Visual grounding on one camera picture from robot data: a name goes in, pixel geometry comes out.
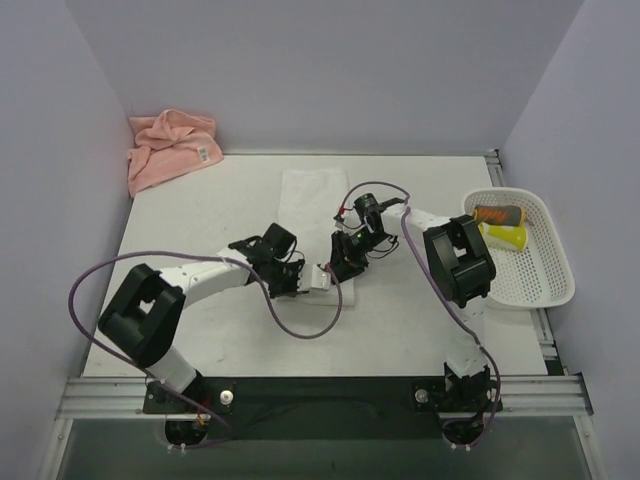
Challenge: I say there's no white perforated plastic basket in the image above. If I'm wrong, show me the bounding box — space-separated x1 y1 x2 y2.
462 187 575 310

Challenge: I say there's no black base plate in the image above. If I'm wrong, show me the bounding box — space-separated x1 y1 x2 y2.
143 373 501 441

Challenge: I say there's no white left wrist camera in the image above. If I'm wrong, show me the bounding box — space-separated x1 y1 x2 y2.
302 264 332 292

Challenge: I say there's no white towel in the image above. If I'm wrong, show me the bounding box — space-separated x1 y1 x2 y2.
276 168 357 308

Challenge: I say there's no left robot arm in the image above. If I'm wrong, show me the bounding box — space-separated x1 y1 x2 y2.
98 223 310 412

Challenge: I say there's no rolled yellow towel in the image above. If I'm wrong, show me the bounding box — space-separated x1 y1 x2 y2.
478 222 528 252

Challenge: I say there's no aluminium front rail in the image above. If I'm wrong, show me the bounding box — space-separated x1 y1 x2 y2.
57 376 593 420

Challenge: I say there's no pink towel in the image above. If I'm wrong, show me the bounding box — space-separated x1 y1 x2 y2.
127 109 224 197

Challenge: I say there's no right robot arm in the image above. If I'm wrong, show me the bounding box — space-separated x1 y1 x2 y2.
329 193 497 411

